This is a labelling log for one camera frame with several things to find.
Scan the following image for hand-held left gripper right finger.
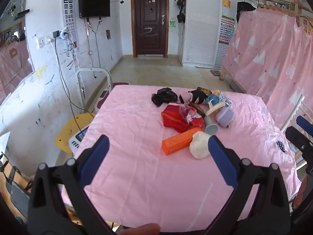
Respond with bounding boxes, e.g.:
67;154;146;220
201;135;291;235

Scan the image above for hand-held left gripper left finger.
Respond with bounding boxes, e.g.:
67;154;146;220
27;134;115;235

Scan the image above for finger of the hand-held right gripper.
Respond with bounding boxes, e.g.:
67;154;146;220
296;116;313;133
285;127;313;161

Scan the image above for white lump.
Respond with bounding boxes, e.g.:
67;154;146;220
189;131;213;159

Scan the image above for grey cup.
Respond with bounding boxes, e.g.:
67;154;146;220
204;116;219;135

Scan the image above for orange box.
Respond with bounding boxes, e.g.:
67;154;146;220
162;127;203;155

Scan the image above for black plastic bag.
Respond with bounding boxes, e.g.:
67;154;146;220
151;87;178;107

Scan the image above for person's left hand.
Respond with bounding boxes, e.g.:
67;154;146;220
120;223;160;235

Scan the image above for white metal chair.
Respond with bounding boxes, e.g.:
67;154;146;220
280;94;313;134

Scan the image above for white electronic device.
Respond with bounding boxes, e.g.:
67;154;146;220
69;125;91;156

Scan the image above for yellow chair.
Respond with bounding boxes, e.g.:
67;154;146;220
55;113;97;156

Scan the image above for purple sponge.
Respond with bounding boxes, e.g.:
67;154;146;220
215;106;235;128

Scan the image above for white brush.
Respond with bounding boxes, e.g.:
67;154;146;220
205;101;227;117

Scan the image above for maroon platform scale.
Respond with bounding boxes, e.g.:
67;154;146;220
96;82;129;109

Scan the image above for clear red print bag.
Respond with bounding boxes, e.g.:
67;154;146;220
179;103;204;125

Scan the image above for blue yarn ball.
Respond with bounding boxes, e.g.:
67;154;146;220
205;95;220;106

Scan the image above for white patterned cloth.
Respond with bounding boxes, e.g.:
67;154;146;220
219;92;233;108

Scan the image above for red cloth pouch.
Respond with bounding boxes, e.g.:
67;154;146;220
161;104;204;133

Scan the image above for pink and black cloth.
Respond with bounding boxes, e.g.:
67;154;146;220
178;89;212;104

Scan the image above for pink tree print bed curtain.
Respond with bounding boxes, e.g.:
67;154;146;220
221;7;313;128

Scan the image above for colourful grid chart poster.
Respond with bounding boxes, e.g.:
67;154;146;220
219;15;236;45

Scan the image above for plugged power adapters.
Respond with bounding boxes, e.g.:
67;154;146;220
52;28;71;41

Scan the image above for black garment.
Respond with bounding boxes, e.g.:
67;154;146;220
236;2;256;22

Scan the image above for white louvered wardrobe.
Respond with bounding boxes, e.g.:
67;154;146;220
182;0;245;69

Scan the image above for dark brown door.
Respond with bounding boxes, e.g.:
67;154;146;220
131;0;170;58

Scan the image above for hanging black bags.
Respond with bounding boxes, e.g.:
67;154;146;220
175;0;187;24

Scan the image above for eye chart poster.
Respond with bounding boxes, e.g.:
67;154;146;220
62;0;79;49

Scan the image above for white metal frame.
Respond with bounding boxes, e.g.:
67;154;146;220
77;68;112;108

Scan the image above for black power cable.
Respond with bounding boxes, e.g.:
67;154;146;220
55;39;85;130

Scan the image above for wooden bed frame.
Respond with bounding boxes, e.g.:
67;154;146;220
219;0;313;91

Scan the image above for black hanging cable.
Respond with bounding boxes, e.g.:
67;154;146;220
85;17;102;69

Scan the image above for black wall shelf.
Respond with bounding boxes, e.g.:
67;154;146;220
13;9;30;21

